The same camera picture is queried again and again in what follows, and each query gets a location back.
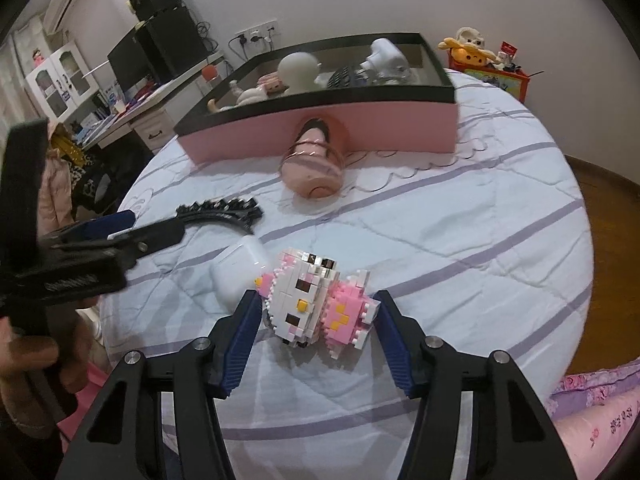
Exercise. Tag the white wall outlet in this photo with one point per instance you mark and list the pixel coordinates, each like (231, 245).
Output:
(256, 33)

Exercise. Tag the pink block cat figure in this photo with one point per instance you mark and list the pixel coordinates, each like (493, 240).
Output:
(310, 300)

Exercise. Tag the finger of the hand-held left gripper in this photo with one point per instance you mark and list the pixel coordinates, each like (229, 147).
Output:
(155, 237)
(105, 222)

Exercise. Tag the pink printed blanket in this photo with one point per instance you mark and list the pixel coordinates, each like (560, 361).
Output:
(600, 420)

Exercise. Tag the pile of clothes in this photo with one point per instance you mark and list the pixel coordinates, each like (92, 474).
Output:
(80, 175)

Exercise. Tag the white dog figurine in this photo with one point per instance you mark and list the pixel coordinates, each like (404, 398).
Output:
(298, 72)

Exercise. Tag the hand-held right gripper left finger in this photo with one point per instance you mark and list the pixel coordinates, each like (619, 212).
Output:
(240, 345)

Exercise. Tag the white desk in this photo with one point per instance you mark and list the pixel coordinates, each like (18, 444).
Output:
(150, 120)

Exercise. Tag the yellow plush toy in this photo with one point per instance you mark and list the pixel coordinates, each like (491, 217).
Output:
(467, 52)

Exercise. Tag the white earbuds case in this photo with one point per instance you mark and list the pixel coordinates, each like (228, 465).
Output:
(235, 270)

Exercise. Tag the red toy box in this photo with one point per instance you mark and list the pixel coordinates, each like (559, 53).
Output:
(495, 82)

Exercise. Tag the rose gold cup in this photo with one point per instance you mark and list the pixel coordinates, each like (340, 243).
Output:
(312, 165)

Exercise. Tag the small doll figurine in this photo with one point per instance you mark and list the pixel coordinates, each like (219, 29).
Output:
(240, 97)

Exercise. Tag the white plug adapter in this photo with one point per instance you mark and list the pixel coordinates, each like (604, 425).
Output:
(385, 57)

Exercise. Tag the white glass-door cabinet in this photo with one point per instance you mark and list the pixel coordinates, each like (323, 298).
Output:
(62, 82)

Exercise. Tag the black computer monitor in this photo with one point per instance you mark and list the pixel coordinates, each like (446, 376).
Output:
(127, 62)

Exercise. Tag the black beaded headband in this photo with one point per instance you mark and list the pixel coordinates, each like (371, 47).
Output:
(225, 212)

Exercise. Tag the pink box with black rim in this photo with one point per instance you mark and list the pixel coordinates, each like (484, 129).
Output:
(350, 125)

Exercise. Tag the person's left hand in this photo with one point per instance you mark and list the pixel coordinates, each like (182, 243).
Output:
(25, 355)

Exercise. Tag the white skull plush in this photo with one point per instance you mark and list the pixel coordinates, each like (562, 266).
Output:
(472, 37)

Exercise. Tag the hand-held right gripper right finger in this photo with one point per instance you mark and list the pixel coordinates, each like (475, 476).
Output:
(397, 345)

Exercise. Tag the red ball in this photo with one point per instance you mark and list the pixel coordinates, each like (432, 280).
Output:
(209, 72)

